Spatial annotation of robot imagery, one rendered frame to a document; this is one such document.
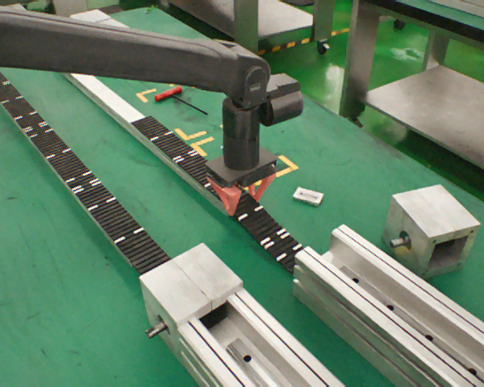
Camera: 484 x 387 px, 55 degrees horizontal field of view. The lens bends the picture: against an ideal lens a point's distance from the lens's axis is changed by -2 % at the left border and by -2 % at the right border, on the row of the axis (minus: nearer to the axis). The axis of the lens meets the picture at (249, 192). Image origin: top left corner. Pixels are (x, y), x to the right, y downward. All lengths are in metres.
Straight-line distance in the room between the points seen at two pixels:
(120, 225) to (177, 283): 0.22
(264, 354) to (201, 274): 0.13
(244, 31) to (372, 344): 2.64
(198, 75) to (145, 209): 0.34
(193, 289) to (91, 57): 0.30
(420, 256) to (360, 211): 0.18
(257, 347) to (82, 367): 0.23
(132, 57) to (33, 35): 0.11
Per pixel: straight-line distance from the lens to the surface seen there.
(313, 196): 0.88
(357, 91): 2.52
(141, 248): 0.75
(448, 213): 0.76
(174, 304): 0.59
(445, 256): 0.80
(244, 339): 0.61
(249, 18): 3.10
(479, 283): 0.81
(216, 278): 0.61
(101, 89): 1.24
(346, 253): 0.69
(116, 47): 0.56
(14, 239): 0.89
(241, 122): 0.69
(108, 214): 0.82
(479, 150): 2.26
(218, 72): 0.62
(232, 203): 0.76
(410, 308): 0.67
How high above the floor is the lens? 1.33
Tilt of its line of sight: 39 degrees down
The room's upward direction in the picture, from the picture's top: straight up
